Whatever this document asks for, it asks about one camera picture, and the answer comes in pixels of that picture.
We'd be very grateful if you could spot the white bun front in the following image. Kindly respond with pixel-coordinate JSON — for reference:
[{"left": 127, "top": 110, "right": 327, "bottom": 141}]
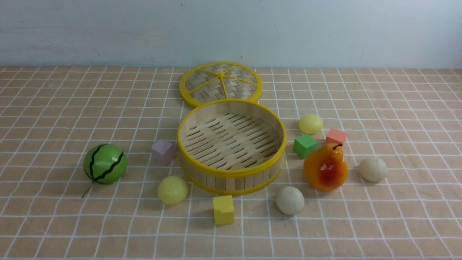
[{"left": 275, "top": 186, "right": 305, "bottom": 215}]

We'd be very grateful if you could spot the pink wooden cube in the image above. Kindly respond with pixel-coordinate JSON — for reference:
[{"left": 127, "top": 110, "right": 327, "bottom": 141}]
[{"left": 152, "top": 140, "right": 176, "bottom": 166}]

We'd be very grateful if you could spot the green wooden cube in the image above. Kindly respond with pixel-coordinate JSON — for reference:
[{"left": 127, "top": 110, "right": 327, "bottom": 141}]
[{"left": 293, "top": 134, "right": 318, "bottom": 160}]

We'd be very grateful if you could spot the woven bamboo steamer lid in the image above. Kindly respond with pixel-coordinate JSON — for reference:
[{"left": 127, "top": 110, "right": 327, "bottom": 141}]
[{"left": 179, "top": 61, "right": 263, "bottom": 108}]

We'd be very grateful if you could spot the bamboo steamer tray yellow rim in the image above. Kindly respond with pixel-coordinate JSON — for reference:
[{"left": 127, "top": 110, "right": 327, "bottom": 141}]
[{"left": 178, "top": 99, "right": 287, "bottom": 196}]

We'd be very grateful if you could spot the orange toy pear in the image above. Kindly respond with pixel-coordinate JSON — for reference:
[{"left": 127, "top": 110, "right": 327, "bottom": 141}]
[{"left": 303, "top": 143, "right": 348, "bottom": 191}]

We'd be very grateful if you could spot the white bun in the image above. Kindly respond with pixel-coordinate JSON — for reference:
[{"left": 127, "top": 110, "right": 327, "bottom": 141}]
[
  {"left": 358, "top": 157, "right": 388, "bottom": 183},
  {"left": 275, "top": 186, "right": 305, "bottom": 215}
]

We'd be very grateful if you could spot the checkered orange tablecloth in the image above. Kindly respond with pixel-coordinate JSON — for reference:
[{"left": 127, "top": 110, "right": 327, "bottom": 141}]
[{"left": 0, "top": 66, "right": 462, "bottom": 260}]

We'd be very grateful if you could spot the yellow bun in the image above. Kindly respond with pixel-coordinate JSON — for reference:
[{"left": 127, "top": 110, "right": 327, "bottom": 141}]
[
  {"left": 298, "top": 114, "right": 323, "bottom": 135},
  {"left": 157, "top": 176, "right": 188, "bottom": 205}
]

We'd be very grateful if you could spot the green toy watermelon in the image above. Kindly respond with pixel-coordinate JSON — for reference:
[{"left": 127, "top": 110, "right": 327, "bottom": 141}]
[{"left": 83, "top": 143, "right": 127, "bottom": 186}]

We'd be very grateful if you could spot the yellow wooden cube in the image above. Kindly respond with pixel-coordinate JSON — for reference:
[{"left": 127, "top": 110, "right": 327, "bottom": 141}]
[{"left": 213, "top": 195, "right": 235, "bottom": 225}]

